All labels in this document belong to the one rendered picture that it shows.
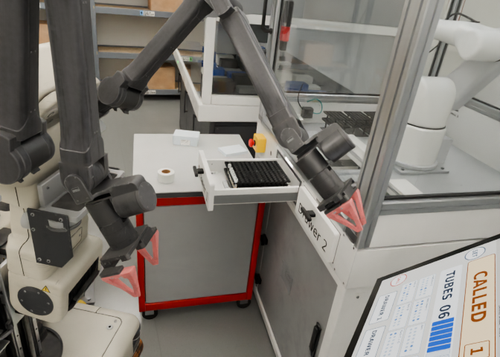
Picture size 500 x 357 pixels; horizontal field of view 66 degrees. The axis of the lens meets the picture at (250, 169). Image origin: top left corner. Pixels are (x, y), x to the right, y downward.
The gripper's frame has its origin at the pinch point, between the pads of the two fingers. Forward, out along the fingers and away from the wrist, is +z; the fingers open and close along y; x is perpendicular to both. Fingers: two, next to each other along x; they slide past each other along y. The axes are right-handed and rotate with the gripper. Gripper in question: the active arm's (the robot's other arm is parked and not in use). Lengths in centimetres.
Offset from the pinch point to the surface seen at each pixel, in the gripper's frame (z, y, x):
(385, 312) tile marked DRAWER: 14.6, -11.5, 1.5
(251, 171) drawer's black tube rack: -26, 44, 47
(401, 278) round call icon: 14.7, -0.2, 0.0
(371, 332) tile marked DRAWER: 14.5, -16.8, 3.2
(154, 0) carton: -266, 297, 192
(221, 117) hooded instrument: -64, 104, 85
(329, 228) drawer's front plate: 2.8, 22.7, 21.4
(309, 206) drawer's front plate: -4.4, 33.3, 28.8
